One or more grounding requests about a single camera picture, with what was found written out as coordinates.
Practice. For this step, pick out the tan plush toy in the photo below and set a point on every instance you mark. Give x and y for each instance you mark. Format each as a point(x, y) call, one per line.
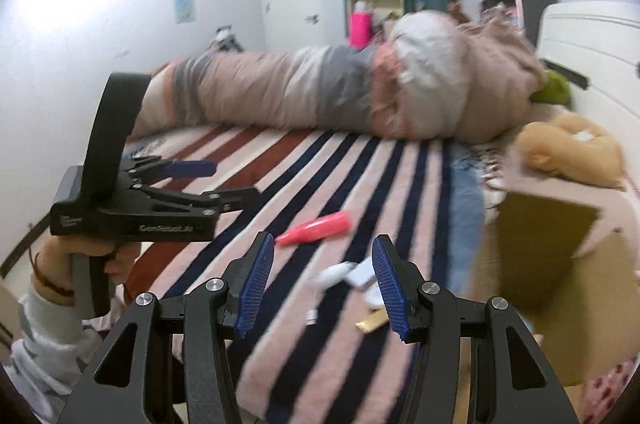
point(575, 148)

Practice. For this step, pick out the light blue jeans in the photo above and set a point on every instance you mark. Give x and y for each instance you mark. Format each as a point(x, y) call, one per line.
point(465, 214)

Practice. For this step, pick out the black white exercise machine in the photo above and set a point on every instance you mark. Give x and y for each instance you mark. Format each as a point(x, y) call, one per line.
point(225, 38)

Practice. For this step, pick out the grey white pillow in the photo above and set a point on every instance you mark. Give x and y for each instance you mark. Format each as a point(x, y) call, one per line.
point(430, 68)

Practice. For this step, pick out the white tube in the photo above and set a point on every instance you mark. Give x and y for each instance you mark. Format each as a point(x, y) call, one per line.
point(332, 275)

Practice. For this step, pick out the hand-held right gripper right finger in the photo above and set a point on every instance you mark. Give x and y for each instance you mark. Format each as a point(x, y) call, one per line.
point(392, 289)

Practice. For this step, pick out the person's left forearm white sleeve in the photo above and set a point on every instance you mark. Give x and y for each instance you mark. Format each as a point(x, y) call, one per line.
point(45, 344)

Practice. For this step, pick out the beige pink blanket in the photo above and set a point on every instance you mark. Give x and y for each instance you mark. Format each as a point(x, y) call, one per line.
point(500, 73)

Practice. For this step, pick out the small white item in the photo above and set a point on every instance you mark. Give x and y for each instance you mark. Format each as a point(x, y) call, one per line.
point(312, 316)

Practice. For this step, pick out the pink plastic bottle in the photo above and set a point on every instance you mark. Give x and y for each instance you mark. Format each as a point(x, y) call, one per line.
point(315, 228)

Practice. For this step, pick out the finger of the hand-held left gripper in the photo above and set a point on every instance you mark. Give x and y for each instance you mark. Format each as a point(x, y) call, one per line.
point(235, 196)
point(192, 167)

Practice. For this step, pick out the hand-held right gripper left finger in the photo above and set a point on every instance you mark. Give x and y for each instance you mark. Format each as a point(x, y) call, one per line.
point(255, 284)

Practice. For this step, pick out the tall pink water bottle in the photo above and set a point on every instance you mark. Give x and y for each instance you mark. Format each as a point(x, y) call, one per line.
point(361, 28)

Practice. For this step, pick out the green plush toy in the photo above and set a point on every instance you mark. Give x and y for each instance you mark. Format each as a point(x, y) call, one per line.
point(555, 88)

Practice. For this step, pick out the red dotted cloth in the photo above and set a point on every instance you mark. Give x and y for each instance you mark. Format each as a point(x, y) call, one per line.
point(605, 391)

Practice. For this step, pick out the white headboard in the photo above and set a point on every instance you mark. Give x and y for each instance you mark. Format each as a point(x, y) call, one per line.
point(590, 43)

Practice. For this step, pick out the person's left hand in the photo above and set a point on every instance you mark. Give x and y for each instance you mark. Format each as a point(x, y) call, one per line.
point(55, 261)

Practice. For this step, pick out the pink grey rolled quilt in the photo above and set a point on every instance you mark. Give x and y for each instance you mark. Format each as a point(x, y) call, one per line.
point(280, 88)

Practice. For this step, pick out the blue wall poster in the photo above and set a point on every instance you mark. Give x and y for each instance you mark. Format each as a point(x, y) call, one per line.
point(183, 6)

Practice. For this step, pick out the gold packet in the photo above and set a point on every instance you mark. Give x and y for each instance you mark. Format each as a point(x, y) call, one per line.
point(372, 321)

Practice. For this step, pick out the striped blanket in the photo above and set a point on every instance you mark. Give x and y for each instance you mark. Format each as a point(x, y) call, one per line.
point(310, 163)

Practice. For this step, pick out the cardboard box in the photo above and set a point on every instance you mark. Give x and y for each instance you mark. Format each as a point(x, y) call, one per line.
point(600, 294)

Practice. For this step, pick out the white flat box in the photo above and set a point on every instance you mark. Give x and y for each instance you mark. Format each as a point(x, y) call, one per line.
point(365, 276)

